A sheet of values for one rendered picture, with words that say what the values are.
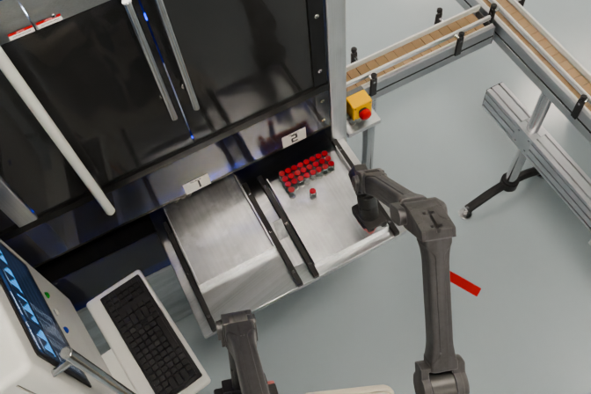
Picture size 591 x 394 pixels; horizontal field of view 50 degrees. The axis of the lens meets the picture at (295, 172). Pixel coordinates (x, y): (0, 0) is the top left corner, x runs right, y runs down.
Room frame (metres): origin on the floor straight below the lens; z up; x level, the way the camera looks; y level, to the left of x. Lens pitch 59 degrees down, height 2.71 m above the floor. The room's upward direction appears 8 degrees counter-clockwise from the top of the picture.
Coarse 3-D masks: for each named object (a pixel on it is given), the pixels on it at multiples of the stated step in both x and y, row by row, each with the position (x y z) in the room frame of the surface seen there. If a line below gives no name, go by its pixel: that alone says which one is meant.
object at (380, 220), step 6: (354, 210) 0.85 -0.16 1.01; (360, 210) 0.82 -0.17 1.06; (366, 210) 0.81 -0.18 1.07; (372, 210) 0.81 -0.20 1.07; (378, 210) 0.83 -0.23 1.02; (360, 216) 0.82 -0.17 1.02; (366, 216) 0.81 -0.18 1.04; (372, 216) 0.80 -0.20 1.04; (378, 216) 0.81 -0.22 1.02; (366, 222) 0.80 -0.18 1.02; (372, 222) 0.80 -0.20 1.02; (378, 222) 0.79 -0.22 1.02; (384, 222) 0.79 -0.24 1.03; (366, 228) 0.78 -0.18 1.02; (372, 228) 0.77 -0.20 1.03
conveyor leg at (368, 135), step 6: (372, 102) 1.40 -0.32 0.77; (366, 132) 1.40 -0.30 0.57; (372, 132) 1.40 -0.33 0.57; (366, 138) 1.40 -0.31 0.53; (372, 138) 1.40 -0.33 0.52; (366, 144) 1.40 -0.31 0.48; (372, 144) 1.40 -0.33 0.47; (366, 150) 1.40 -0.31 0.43; (372, 150) 1.41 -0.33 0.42; (366, 156) 1.40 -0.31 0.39; (372, 156) 1.41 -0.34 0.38; (366, 162) 1.40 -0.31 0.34; (372, 162) 1.41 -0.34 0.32; (372, 168) 1.41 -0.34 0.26
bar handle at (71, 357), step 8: (64, 352) 0.40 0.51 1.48; (72, 352) 0.40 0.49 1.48; (72, 360) 0.39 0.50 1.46; (80, 360) 0.39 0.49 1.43; (88, 360) 0.41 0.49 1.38; (56, 368) 0.38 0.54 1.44; (64, 368) 0.38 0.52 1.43; (80, 368) 0.39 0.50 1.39; (88, 368) 0.39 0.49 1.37; (96, 368) 0.40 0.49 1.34; (96, 376) 0.39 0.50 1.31; (104, 376) 0.39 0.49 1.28; (112, 376) 0.41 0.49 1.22; (104, 384) 0.39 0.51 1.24; (112, 384) 0.39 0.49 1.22; (120, 384) 0.40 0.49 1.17; (120, 392) 0.39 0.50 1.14; (128, 392) 0.39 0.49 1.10
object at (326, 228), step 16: (336, 160) 1.11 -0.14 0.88; (336, 176) 1.05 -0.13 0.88; (304, 192) 1.00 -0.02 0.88; (320, 192) 1.00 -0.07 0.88; (336, 192) 0.99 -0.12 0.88; (352, 192) 0.98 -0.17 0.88; (288, 208) 0.95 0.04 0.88; (304, 208) 0.94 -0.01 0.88; (320, 208) 0.94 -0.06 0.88; (336, 208) 0.93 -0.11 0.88; (304, 224) 0.89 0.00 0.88; (320, 224) 0.88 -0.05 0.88; (336, 224) 0.87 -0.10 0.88; (352, 224) 0.86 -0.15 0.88; (304, 240) 0.83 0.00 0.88; (320, 240) 0.83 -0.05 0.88; (336, 240) 0.82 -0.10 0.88; (352, 240) 0.81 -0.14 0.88; (368, 240) 0.80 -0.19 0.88; (320, 256) 0.77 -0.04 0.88; (336, 256) 0.76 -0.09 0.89
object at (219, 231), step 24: (216, 192) 1.05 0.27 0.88; (240, 192) 1.04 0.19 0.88; (168, 216) 0.99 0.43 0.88; (192, 216) 0.97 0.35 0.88; (216, 216) 0.96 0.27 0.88; (240, 216) 0.95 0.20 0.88; (192, 240) 0.89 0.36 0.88; (216, 240) 0.88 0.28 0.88; (240, 240) 0.87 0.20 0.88; (264, 240) 0.85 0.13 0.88; (192, 264) 0.81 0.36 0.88; (216, 264) 0.80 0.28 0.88; (240, 264) 0.77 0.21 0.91
